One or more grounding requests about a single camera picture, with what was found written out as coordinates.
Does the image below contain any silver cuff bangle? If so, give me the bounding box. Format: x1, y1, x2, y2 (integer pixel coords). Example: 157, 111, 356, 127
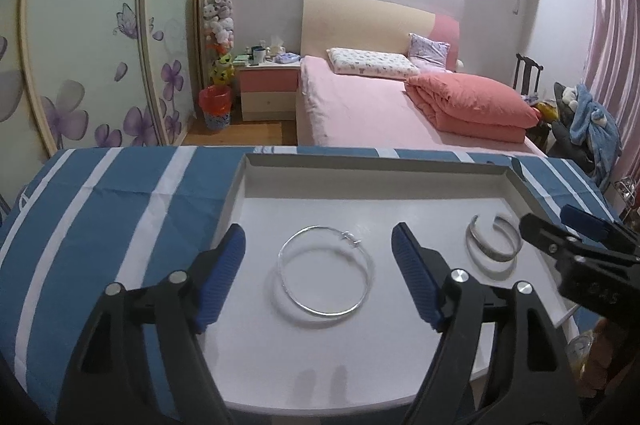
465, 214, 523, 263

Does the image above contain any thin silver hoop bangle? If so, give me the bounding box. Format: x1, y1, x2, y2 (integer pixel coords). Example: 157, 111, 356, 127
276, 225, 375, 319

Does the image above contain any person's right hand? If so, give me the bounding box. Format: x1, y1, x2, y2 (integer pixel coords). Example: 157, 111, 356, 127
577, 319, 631, 399

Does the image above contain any blue fleece garment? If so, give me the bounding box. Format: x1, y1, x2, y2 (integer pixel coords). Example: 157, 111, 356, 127
570, 84, 622, 192

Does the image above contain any dark wooden chair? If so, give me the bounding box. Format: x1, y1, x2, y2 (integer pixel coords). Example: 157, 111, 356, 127
513, 53, 551, 150

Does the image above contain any blue white striped tablecloth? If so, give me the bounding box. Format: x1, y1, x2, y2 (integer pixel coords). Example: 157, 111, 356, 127
0, 144, 622, 421

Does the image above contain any grey cardboard tray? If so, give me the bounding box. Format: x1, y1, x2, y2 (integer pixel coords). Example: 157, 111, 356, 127
196, 152, 586, 411

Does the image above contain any pink curtain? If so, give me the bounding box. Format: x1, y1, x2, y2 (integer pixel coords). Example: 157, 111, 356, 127
585, 0, 639, 179

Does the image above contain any folded salmon pink duvet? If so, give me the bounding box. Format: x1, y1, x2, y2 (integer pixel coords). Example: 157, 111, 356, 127
405, 72, 539, 144

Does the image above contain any small lilac pillow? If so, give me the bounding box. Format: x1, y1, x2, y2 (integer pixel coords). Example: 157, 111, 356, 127
407, 33, 450, 70

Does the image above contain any red lined waste bin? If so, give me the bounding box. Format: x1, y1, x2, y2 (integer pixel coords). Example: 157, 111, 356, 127
198, 85, 232, 132

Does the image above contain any white patterned pillow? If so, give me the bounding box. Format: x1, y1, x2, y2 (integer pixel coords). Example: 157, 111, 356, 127
326, 48, 420, 80

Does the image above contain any pink beige nightstand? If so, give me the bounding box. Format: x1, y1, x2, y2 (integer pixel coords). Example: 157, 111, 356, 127
236, 62, 300, 122

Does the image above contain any white mug on nightstand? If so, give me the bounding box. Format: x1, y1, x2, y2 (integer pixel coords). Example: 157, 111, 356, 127
250, 46, 267, 65

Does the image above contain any sliding glass floral wardrobe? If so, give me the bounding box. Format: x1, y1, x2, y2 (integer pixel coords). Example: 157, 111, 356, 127
1, 0, 198, 208

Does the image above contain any plush toy tube display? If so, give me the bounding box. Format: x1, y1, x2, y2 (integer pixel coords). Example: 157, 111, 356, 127
202, 0, 234, 86

